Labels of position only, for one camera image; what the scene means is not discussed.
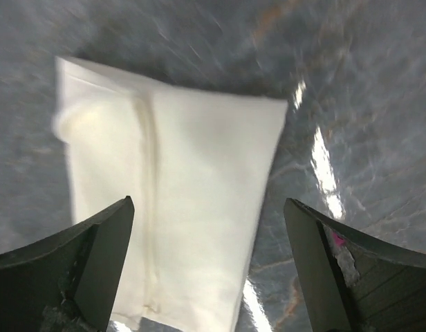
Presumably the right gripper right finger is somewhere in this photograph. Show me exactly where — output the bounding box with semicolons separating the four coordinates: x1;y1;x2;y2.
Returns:
284;199;426;331

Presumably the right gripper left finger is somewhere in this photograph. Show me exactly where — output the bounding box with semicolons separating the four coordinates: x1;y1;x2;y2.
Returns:
0;196;134;331

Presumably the white cloth napkin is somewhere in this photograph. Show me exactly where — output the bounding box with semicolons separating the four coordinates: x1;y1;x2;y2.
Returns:
53;57;288;331

